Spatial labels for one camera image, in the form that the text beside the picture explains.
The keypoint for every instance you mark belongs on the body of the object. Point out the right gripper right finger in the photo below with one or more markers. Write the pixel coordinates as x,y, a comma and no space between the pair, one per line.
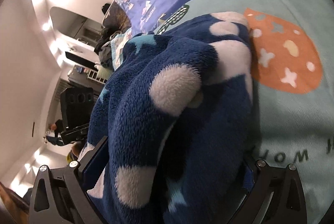
277,196

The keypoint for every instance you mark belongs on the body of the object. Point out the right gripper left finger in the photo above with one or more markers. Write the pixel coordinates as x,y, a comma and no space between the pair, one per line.
60,195

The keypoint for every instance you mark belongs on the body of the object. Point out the navy fleece star garment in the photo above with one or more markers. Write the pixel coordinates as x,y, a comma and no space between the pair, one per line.
175,114

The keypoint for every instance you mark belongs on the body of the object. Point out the dark clothes pile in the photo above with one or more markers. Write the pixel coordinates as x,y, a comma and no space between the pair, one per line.
103,46

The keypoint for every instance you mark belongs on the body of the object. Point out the white ladder shelf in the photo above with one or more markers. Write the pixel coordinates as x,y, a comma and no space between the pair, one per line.
96,77

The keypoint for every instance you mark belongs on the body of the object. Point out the light printed quilt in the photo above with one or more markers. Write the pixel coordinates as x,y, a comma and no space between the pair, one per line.
117,44

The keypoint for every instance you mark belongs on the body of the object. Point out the dark patterned pillow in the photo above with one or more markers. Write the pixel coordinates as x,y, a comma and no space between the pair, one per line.
115,17

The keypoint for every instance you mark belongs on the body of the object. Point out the teal printed bed blanket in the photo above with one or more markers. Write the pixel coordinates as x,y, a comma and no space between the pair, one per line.
292,72

